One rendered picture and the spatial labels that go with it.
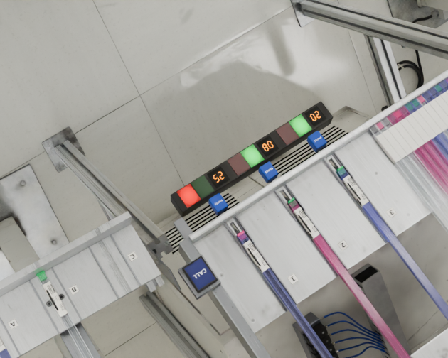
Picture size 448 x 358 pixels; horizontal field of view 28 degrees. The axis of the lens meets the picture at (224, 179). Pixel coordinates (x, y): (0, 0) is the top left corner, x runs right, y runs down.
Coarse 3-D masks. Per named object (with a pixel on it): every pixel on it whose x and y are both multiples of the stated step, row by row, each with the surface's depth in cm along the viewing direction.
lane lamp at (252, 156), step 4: (252, 144) 164; (248, 148) 164; (252, 148) 164; (256, 148) 164; (240, 152) 164; (244, 152) 164; (248, 152) 164; (252, 152) 164; (256, 152) 164; (244, 156) 164; (248, 156) 164; (252, 156) 164; (256, 156) 164; (260, 156) 164; (248, 160) 163; (252, 160) 163; (256, 160) 164; (260, 160) 164; (252, 164) 163; (256, 164) 163
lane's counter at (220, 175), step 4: (216, 168) 163; (220, 168) 163; (212, 172) 162; (216, 172) 162; (220, 172) 162; (224, 172) 162; (208, 176) 162; (212, 176) 162; (216, 176) 162; (220, 176) 162; (224, 176) 162; (212, 180) 162; (216, 180) 162; (220, 180) 162; (224, 180) 162; (228, 180) 162; (216, 184) 162; (220, 184) 162
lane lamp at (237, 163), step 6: (234, 156) 164; (240, 156) 164; (228, 162) 163; (234, 162) 163; (240, 162) 163; (246, 162) 163; (234, 168) 163; (240, 168) 163; (246, 168) 163; (240, 174) 162
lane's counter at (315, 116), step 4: (312, 108) 168; (316, 108) 168; (308, 112) 167; (312, 112) 167; (316, 112) 167; (320, 112) 167; (308, 116) 167; (312, 116) 167; (316, 116) 167; (320, 116) 167; (324, 116) 167; (312, 120) 167; (316, 120) 167; (320, 120) 167; (312, 124) 166; (316, 124) 167
